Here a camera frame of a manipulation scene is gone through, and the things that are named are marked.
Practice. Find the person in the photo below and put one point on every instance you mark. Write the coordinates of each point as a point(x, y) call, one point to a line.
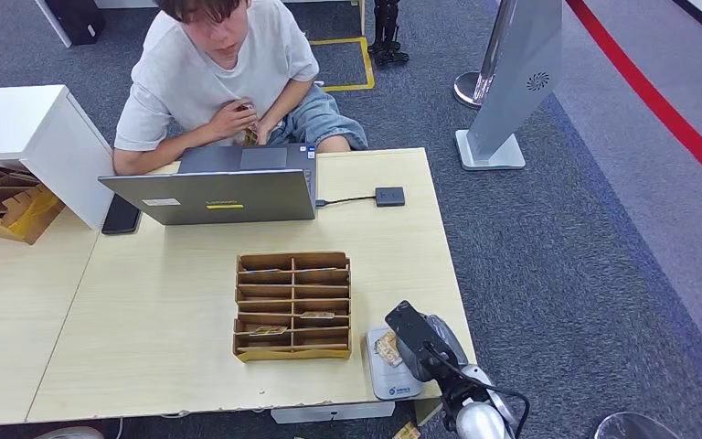
point(205, 72)

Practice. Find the black robot legs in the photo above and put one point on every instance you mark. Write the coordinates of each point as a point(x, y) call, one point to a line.
point(385, 30)

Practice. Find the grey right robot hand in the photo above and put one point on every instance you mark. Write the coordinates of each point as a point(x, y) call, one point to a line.
point(451, 345)

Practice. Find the gold hotel key card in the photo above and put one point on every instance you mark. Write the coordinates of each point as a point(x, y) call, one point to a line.
point(268, 331)
point(317, 315)

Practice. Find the clear round dome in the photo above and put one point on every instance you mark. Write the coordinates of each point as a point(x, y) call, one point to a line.
point(635, 427)

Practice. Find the gold patterned ID card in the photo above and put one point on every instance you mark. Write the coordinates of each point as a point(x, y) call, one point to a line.
point(387, 350)

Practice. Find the grey metal desk bar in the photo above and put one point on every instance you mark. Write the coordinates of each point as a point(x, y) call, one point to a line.
point(327, 413)

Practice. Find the person's left hand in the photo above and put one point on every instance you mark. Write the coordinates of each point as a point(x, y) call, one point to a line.
point(266, 132)

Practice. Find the light wooden furniture leg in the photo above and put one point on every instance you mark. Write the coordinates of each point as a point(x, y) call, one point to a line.
point(362, 18)

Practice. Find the black smartphone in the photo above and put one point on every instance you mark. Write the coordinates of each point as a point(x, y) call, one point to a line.
point(121, 215)

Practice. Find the grey laptop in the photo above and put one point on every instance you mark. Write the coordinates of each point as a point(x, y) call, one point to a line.
point(224, 197)

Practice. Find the black box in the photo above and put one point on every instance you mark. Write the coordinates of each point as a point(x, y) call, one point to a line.
point(75, 21)

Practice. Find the person's right hand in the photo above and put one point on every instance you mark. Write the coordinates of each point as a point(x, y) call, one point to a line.
point(233, 120)

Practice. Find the white card reader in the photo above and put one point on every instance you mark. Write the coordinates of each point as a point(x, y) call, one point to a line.
point(387, 385)

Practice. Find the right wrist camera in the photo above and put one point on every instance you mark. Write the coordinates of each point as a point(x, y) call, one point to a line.
point(414, 330)

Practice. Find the white round device red rim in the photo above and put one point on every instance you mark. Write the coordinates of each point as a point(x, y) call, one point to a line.
point(69, 434)

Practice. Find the brown cardboard divider box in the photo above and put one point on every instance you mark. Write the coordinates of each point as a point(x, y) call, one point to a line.
point(0, 200)

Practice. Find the white cabinet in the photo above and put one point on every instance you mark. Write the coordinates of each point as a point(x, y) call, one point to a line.
point(24, 127)

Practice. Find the grey kiosk stand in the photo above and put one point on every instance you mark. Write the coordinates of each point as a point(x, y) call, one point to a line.
point(508, 91)

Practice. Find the wooden card organizer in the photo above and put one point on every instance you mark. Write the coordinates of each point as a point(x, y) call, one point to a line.
point(266, 354)

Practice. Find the chrome stanchion post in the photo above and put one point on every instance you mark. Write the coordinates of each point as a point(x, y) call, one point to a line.
point(471, 88)

